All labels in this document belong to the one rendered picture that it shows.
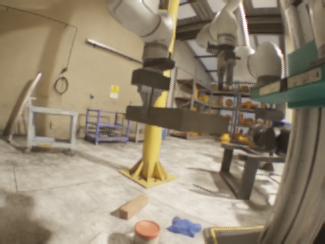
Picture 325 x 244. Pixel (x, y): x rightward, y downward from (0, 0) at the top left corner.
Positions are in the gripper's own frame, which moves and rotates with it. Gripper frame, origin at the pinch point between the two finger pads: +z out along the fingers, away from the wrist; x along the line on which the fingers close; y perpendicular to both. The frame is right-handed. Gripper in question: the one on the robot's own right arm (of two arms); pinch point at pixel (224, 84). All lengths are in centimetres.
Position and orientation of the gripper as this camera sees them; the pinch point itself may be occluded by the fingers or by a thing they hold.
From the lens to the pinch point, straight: 72.6
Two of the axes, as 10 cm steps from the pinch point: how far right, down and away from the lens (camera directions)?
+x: 0.7, -0.2, 10.0
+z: -1.3, 9.9, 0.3
